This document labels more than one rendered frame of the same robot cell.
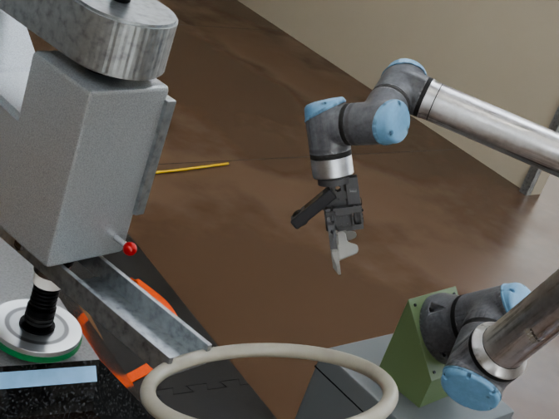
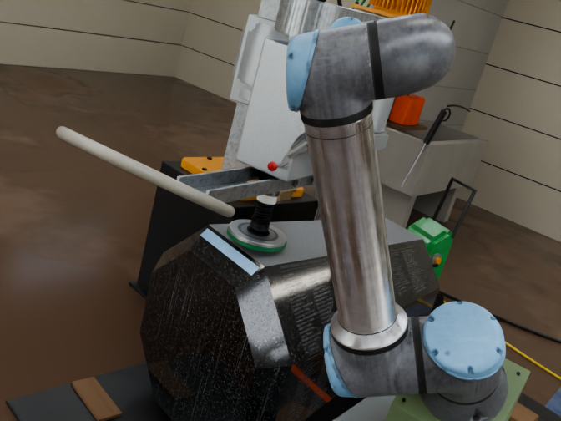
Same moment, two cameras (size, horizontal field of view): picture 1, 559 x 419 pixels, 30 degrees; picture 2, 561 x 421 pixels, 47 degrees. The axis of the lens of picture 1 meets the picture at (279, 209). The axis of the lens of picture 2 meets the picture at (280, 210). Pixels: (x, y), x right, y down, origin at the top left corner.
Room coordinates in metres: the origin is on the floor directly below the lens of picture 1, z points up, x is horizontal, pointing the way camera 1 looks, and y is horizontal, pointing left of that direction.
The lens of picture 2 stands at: (1.81, -1.69, 1.72)
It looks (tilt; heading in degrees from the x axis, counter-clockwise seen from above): 19 degrees down; 82
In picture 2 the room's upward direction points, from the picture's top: 15 degrees clockwise
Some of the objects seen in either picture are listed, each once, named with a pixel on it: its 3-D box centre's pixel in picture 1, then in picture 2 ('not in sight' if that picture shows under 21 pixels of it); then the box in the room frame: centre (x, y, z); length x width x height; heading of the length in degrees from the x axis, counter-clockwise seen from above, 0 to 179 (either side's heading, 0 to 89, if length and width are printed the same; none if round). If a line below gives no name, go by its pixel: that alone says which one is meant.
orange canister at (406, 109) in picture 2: not in sight; (410, 109); (3.46, 3.95, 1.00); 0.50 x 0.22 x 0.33; 48
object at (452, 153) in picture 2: not in sight; (416, 174); (3.70, 3.90, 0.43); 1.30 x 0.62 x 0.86; 48
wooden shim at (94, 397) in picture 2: not in sight; (96, 398); (1.59, 0.49, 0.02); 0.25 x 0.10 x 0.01; 129
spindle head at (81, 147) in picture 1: (56, 144); (300, 113); (2.09, 0.51, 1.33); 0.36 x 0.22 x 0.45; 56
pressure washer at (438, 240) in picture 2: not in sight; (424, 244); (3.27, 2.03, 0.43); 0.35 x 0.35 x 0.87; 27
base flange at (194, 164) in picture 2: not in sight; (242, 176); (2.00, 1.49, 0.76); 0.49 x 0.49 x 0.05; 42
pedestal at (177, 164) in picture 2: not in sight; (225, 244); (2.00, 1.49, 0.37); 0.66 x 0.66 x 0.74; 42
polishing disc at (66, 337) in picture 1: (36, 327); (257, 232); (2.04, 0.45, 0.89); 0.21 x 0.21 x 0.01
